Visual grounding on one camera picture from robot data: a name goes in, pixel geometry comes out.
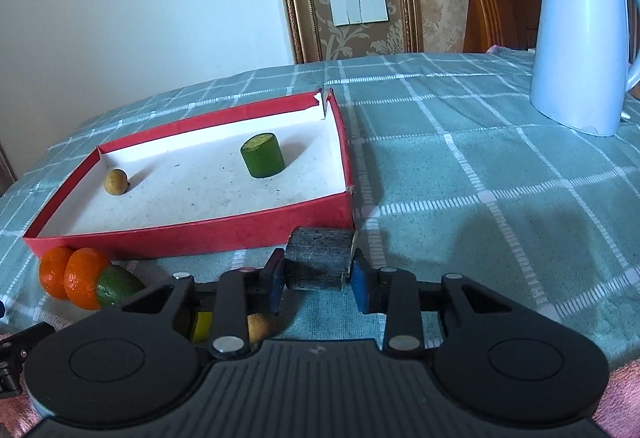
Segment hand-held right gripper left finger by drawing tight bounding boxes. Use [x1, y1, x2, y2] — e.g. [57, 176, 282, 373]
[120, 249, 287, 360]

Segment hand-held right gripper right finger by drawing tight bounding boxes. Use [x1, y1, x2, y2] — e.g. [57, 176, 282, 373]
[351, 255, 521, 360]

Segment dark cut cylinder piece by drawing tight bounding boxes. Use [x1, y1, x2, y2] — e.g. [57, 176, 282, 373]
[284, 228, 357, 292]

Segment small tan potato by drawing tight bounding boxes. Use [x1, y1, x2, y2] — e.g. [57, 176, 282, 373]
[248, 313, 281, 344]

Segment orange tangerine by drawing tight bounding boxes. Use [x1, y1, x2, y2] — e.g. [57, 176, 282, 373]
[64, 248, 113, 310]
[39, 246, 76, 301]

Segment red cardboard box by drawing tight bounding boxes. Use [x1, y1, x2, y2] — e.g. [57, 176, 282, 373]
[22, 88, 357, 262]

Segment green lime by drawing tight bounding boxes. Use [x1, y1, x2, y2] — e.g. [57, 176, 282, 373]
[96, 265, 146, 309]

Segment yellow fruit piece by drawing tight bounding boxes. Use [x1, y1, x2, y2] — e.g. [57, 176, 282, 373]
[192, 312, 214, 343]

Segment green cucumber piece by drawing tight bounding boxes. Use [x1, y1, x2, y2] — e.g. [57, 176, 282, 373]
[240, 132, 286, 179]

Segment green plaid bedspread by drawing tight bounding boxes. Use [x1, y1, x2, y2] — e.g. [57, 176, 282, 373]
[0, 50, 640, 369]

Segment small round tan longan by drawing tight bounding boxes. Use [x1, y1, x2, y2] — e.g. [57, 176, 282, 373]
[104, 169, 130, 195]

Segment pale blue electric kettle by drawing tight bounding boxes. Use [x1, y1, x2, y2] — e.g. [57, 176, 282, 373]
[528, 0, 640, 137]

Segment white wall switch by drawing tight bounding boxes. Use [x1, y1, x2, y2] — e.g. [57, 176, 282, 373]
[330, 0, 389, 27]

